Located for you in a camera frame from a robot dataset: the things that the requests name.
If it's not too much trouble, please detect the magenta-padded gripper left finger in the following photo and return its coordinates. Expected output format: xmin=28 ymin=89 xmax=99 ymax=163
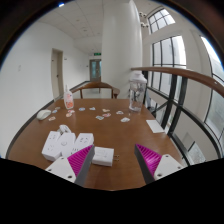
xmin=45 ymin=144 xmax=96 ymax=187

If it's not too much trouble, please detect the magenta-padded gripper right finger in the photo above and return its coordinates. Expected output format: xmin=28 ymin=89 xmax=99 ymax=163
xmin=134 ymin=143 xmax=185 ymax=185

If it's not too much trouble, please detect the white charger block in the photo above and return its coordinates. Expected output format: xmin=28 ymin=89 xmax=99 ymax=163
xmin=91 ymin=146 xmax=120 ymax=168

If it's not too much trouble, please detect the white power strip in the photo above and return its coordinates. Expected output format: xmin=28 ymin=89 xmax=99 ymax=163
xmin=41 ymin=130 xmax=96 ymax=163

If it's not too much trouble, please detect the white paper card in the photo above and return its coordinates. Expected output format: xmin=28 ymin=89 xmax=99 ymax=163
xmin=145 ymin=119 xmax=166 ymax=135

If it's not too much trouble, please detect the white computer mouse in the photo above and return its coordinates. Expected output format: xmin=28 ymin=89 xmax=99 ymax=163
xmin=36 ymin=109 xmax=52 ymax=121

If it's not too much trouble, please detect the small bottle with pink label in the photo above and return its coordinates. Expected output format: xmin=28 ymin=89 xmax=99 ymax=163
xmin=63 ymin=84 xmax=75 ymax=111

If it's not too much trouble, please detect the clear plastic water jug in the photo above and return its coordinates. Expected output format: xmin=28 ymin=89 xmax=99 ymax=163
xmin=128 ymin=70 xmax=148 ymax=114

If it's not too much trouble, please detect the wide bright window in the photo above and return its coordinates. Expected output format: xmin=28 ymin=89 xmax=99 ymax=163
xmin=199 ymin=35 xmax=224 ymax=142

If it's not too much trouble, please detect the wooden armchair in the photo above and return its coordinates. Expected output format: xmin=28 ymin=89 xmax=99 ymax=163
xmin=70 ymin=81 xmax=121 ymax=100

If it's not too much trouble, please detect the wooden handrail with dark balusters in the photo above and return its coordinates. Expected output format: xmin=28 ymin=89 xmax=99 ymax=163
xmin=130 ymin=65 xmax=224 ymax=166

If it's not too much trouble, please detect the tall grid window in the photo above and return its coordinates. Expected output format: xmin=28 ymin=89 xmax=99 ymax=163
xmin=151 ymin=34 xmax=188 ymax=98

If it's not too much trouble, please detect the glazed double door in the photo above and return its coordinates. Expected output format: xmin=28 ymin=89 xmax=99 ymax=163
xmin=89 ymin=59 xmax=103 ymax=83

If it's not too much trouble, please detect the small upper grid window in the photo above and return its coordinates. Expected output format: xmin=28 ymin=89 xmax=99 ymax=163
xmin=147 ymin=8 xmax=177 ymax=35

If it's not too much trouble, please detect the side door in wall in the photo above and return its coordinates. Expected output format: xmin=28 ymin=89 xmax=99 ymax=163
xmin=50 ymin=48 xmax=65 ymax=101

